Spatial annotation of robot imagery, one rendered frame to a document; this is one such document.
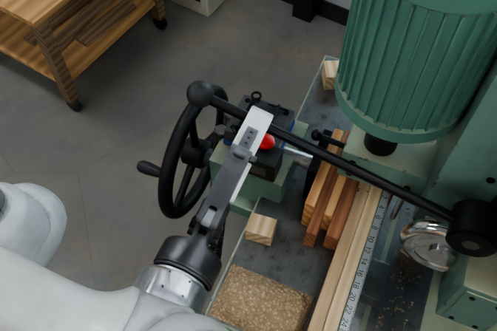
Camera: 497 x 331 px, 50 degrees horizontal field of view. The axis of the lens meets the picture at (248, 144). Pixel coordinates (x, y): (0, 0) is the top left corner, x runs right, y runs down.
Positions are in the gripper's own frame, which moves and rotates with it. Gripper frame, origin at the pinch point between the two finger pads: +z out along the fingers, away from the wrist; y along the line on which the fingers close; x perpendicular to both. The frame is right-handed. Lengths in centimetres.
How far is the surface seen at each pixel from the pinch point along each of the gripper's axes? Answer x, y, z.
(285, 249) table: -12.4, -20.7, -2.8
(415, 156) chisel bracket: -23.6, -4.7, 13.9
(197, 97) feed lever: 8.0, 7.2, -1.3
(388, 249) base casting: -30.9, -27.0, 8.7
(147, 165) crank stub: 16.3, -29.2, 3.6
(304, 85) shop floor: -5, -115, 107
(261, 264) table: -9.8, -21.2, -6.7
